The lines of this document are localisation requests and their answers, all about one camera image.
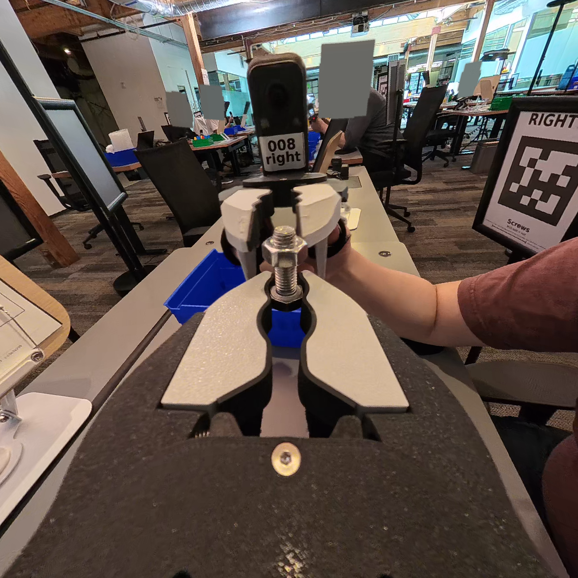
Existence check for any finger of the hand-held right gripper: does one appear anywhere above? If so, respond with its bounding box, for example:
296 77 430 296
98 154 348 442
294 183 343 280
220 187 275 281

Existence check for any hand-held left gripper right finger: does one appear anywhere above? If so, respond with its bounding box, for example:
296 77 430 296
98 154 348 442
297 270 411 415

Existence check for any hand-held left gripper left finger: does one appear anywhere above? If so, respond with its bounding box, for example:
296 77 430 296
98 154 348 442
160 270 274 415

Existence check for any steel hex nut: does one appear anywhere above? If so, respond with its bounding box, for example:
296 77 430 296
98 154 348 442
260 238 309 268

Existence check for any blue plastic bin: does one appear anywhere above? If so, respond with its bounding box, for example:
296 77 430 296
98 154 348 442
163 248 309 349
105 148 139 168

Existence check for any steel hex bolt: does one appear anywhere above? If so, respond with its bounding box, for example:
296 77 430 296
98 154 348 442
269 225 304 313

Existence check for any person's right hand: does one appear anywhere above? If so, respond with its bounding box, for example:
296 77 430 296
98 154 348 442
306 223 353 283

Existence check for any wooden top desk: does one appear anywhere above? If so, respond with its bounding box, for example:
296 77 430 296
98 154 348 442
190 133 256 178

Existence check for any black office chair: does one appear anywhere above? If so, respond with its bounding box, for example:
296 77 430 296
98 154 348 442
465 348 578 425
135 139 223 247
368 83 449 234

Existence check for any black quilted cushion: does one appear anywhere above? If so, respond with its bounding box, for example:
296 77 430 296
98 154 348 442
399 338 447 356

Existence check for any white paper towel roll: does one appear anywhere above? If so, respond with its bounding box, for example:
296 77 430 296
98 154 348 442
106 129 136 153

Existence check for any black easel display stand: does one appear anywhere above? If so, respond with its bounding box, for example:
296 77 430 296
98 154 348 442
34 96 169 297

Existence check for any wooden document board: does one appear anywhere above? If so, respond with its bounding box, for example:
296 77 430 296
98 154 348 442
0 255 72 391

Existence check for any white document stand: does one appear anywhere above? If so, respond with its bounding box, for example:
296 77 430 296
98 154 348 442
0 348 93 527

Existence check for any printed instruction sheet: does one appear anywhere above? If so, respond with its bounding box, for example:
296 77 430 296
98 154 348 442
0 280 62 384

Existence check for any framed marker sign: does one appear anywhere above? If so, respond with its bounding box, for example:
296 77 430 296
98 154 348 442
472 96 578 260

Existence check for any wooden post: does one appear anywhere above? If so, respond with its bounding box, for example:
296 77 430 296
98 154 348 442
0 149 80 268

